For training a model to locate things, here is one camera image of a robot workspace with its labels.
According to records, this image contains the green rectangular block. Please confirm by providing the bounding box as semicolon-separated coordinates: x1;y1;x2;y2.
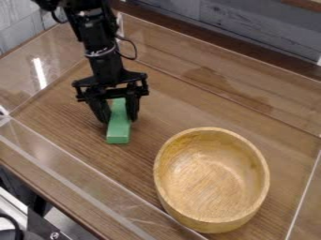
108;98;132;144

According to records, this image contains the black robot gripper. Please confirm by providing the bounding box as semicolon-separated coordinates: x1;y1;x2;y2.
70;50;152;125

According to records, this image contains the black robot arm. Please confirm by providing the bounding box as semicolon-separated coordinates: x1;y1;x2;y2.
31;0;150;124

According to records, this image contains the black cable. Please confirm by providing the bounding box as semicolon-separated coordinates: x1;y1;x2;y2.
114;35;140;62

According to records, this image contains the clear acrylic tray wall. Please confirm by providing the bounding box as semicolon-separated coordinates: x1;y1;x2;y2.
0;103;209;240

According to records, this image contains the brown wooden bowl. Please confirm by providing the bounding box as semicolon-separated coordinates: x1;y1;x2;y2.
153;127;272;233

